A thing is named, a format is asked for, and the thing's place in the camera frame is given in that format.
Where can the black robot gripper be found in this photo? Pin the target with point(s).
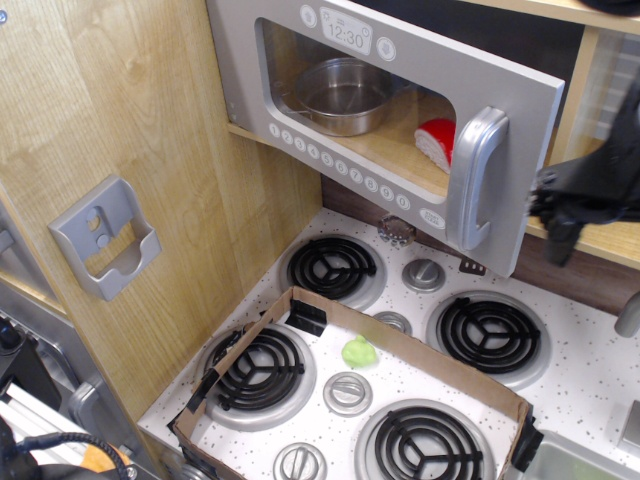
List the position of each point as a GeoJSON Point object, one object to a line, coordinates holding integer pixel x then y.
{"type": "Point", "coordinates": [601, 187]}

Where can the silver microwave door handle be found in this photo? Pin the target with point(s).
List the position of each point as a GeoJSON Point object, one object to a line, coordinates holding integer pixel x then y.
{"type": "Point", "coordinates": [473, 148]}

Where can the grey toy microwave door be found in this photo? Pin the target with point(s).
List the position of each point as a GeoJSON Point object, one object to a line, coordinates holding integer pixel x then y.
{"type": "Point", "coordinates": [263, 46]}

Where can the steel pot in microwave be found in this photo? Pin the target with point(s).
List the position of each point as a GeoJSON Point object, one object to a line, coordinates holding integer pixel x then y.
{"type": "Point", "coordinates": [344, 97]}

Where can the hanging silver spatula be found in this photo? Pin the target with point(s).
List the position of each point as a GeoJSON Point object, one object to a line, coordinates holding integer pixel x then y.
{"type": "Point", "coordinates": [469, 266]}

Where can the grey sink faucet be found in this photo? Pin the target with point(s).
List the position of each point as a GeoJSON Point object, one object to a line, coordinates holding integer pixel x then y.
{"type": "Point", "coordinates": [627, 323]}

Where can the back right black burner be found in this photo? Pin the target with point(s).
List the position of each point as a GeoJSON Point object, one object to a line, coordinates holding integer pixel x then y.
{"type": "Point", "coordinates": [489, 335]}

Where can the black burner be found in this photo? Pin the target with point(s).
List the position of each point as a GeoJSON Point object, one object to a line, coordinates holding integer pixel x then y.
{"type": "Point", "coordinates": [489, 335]}
{"type": "Point", "coordinates": [268, 372]}
{"type": "Point", "coordinates": [421, 442]}
{"type": "Point", "coordinates": [335, 267]}

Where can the back silver stove knob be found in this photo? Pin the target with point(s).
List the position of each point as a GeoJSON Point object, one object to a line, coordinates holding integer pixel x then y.
{"type": "Point", "coordinates": [423, 276]}

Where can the silver stove knob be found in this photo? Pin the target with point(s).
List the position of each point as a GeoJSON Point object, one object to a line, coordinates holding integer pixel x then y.
{"type": "Point", "coordinates": [347, 394]}
{"type": "Point", "coordinates": [423, 276]}
{"type": "Point", "coordinates": [300, 461]}

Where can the red white toy food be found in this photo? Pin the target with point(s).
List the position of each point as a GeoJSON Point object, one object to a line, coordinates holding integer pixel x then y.
{"type": "Point", "coordinates": [435, 139]}

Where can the small middle silver knob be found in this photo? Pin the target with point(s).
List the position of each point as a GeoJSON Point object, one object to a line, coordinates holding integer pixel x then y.
{"type": "Point", "coordinates": [395, 320]}

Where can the black clip on cardboard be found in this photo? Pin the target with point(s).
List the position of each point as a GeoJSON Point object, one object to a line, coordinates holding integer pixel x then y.
{"type": "Point", "coordinates": [527, 445]}

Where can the steel sink basin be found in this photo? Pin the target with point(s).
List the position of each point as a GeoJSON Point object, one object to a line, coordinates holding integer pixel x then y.
{"type": "Point", "coordinates": [558, 458]}

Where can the back left black burner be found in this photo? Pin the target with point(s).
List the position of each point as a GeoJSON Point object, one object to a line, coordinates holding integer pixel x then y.
{"type": "Point", "coordinates": [335, 267]}

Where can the green toy vegetable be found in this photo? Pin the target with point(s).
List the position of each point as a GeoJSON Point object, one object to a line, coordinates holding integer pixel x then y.
{"type": "Point", "coordinates": [358, 353]}

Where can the front right black burner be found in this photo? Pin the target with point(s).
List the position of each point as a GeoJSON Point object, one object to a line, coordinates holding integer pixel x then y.
{"type": "Point", "coordinates": [421, 442]}

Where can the centre silver stove knob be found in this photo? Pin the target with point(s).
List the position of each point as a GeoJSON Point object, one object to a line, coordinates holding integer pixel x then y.
{"type": "Point", "coordinates": [347, 394]}

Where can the front left black burner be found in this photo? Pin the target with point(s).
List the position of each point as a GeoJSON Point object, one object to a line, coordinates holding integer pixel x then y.
{"type": "Point", "coordinates": [268, 372]}

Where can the front silver stove knob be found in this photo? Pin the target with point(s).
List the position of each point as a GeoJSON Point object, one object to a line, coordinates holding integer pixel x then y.
{"type": "Point", "coordinates": [300, 461]}

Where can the orange tape piece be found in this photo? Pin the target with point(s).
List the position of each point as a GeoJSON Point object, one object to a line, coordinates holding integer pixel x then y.
{"type": "Point", "coordinates": [96, 460]}

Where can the brown cardboard frame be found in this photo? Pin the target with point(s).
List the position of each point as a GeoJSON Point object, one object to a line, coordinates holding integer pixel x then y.
{"type": "Point", "coordinates": [316, 390]}

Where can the grey wall holder bracket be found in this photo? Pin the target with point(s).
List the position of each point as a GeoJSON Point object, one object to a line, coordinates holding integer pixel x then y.
{"type": "Point", "coordinates": [92, 223]}

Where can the silver oven door handle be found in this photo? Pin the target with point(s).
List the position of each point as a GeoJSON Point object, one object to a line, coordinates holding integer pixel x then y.
{"type": "Point", "coordinates": [87, 409]}

